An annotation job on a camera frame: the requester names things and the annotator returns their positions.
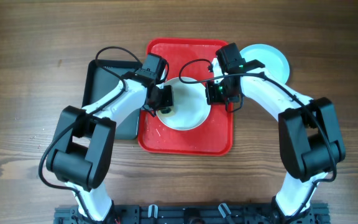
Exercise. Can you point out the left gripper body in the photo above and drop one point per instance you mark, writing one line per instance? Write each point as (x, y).
(161, 100)

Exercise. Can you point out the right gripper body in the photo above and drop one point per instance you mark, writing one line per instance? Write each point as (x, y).
(218, 95)

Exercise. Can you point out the white round plate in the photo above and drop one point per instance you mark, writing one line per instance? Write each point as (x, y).
(190, 108)

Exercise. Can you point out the light blue plate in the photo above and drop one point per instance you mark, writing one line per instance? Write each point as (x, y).
(275, 62)

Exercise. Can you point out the green and yellow sponge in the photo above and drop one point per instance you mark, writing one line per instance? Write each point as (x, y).
(166, 112)

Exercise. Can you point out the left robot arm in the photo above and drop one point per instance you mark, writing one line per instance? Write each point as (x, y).
(79, 155)

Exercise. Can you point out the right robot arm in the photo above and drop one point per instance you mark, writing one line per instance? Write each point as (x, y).
(310, 139)

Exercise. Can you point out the red plastic tray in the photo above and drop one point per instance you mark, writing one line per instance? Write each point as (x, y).
(188, 60)

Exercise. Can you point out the black rectangular tray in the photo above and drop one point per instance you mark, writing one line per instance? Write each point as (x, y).
(99, 82)

